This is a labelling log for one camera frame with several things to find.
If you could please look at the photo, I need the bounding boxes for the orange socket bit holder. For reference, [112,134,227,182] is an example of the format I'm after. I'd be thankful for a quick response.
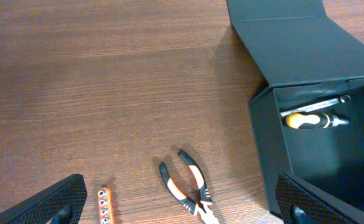
[97,187,116,224]

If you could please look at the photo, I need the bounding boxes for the chrome blue ratchet wrench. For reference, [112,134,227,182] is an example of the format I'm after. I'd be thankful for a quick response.
[280,95,351,118]

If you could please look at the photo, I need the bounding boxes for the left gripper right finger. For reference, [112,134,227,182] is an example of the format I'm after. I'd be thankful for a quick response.
[275,173,364,224]

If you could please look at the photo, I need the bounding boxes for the orange black long-nose pliers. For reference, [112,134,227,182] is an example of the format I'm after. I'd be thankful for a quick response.
[158,149,220,224]

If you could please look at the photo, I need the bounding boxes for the black open gift box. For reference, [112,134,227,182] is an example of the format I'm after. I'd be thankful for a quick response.
[227,0,364,216]

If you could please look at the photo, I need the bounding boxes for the yellow black stubby screwdriver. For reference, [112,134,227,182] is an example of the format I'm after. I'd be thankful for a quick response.
[285,112,350,129]

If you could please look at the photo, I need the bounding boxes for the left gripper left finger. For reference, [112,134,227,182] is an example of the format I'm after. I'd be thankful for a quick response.
[0,174,87,223]

